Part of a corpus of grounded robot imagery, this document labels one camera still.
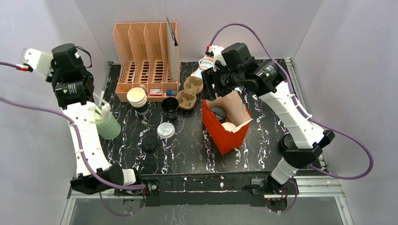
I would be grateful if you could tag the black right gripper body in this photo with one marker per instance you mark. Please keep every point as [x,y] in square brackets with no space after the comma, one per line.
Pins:
[210,82]

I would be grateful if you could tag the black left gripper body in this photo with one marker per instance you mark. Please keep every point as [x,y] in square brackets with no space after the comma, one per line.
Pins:
[51,74]

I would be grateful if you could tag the orange paper bag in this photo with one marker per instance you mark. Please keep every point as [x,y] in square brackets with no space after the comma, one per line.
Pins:
[226,140]

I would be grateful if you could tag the brown pulp cup carrier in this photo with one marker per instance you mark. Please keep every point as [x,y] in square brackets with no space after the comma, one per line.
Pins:
[187,97]

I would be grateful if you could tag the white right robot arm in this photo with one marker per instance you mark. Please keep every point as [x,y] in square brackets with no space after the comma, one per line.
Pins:
[309,138]

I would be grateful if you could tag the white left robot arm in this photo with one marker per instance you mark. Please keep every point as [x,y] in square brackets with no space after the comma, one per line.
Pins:
[94,174]

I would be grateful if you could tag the light blue paper bag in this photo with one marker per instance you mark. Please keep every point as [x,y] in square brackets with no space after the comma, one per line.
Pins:
[204,64]

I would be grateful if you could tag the white wrapped straws bundle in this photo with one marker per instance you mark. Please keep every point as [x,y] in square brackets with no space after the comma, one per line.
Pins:
[101,113]

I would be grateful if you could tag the green straw holder cup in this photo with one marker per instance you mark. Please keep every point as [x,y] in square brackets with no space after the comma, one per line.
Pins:
[110,128]

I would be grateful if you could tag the grey folder in organizer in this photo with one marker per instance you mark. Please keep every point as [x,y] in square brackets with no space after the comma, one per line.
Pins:
[173,50]

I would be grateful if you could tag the blue capped small bottle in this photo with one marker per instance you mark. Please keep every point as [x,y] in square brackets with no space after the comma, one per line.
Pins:
[171,92]

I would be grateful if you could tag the black paper cup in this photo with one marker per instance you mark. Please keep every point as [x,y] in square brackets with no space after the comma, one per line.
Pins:
[170,106]

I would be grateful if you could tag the orange plastic file organizer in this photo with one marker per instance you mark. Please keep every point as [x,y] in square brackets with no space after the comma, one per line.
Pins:
[143,54]

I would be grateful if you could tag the red white small box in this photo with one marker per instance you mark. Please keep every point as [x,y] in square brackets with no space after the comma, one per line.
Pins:
[155,92]

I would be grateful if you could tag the white cup lid underneath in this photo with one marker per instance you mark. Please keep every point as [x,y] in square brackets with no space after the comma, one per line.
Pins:
[165,130]

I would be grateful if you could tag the aluminium rail frame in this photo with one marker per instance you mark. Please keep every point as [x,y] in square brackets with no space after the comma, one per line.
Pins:
[319,201]

